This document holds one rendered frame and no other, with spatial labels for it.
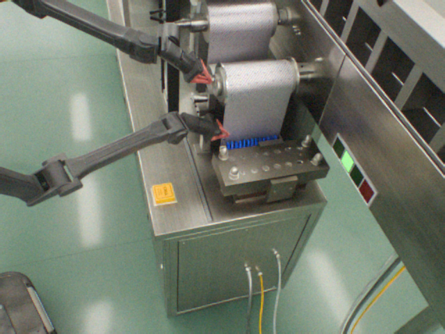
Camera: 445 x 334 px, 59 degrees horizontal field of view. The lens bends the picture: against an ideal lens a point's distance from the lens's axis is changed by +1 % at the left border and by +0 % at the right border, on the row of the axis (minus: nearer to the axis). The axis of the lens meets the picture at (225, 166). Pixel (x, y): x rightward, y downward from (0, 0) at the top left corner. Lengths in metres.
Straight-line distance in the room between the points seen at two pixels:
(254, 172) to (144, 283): 1.12
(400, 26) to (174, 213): 0.90
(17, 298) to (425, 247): 1.71
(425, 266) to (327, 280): 1.34
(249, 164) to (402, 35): 0.64
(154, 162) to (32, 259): 1.14
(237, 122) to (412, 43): 0.64
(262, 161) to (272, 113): 0.17
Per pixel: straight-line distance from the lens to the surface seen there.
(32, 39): 4.05
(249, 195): 1.45
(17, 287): 2.15
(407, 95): 1.09
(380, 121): 1.16
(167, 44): 1.24
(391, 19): 1.13
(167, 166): 1.55
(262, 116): 1.44
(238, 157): 1.43
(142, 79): 1.95
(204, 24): 1.49
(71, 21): 1.32
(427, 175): 1.06
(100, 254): 2.40
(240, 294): 2.10
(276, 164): 1.44
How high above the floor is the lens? 2.08
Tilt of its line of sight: 49 degrees down
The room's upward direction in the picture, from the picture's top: 8 degrees clockwise
